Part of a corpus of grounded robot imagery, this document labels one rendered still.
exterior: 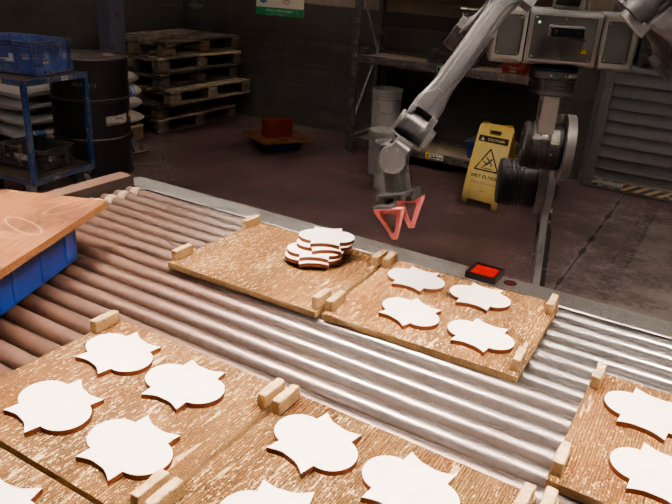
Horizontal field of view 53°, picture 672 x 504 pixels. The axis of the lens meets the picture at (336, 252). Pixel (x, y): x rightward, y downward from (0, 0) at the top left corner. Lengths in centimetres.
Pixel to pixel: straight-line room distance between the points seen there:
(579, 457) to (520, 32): 128
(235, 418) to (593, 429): 57
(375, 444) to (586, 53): 136
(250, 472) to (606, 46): 153
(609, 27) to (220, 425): 151
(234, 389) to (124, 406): 18
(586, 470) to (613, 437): 11
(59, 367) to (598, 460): 89
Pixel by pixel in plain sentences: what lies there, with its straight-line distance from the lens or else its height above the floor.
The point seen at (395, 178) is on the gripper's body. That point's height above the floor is 118.
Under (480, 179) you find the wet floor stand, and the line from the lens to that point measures 514.
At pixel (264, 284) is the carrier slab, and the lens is 149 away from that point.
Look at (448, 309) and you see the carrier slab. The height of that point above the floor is 94.
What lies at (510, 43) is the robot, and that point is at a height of 143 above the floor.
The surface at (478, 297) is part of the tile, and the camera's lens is 150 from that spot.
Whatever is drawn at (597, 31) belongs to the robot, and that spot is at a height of 148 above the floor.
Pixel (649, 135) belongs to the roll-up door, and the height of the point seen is 50.
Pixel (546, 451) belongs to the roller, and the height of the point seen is 92.
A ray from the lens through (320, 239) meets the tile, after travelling 161.
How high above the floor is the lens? 159
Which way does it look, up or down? 23 degrees down
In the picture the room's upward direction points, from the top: 4 degrees clockwise
